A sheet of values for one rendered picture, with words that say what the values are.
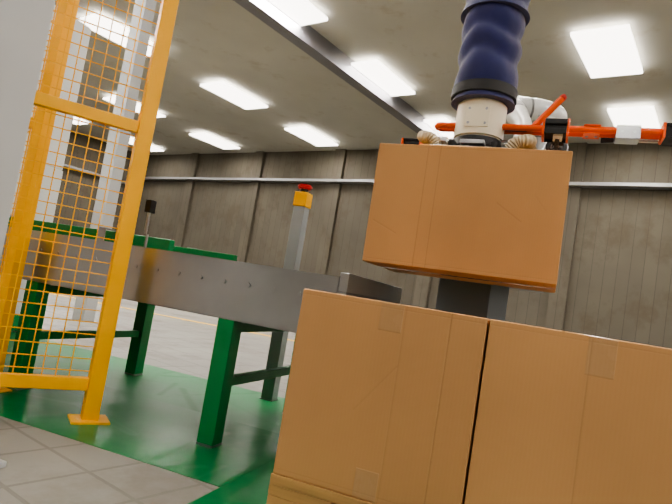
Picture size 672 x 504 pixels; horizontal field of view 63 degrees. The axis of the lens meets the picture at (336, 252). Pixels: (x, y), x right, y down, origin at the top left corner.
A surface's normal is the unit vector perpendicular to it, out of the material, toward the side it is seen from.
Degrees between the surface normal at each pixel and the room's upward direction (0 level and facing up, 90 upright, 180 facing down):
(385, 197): 90
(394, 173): 90
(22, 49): 90
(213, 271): 90
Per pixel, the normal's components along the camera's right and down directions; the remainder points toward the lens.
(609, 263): -0.58, -0.15
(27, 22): 0.93, 0.13
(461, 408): -0.34, -0.13
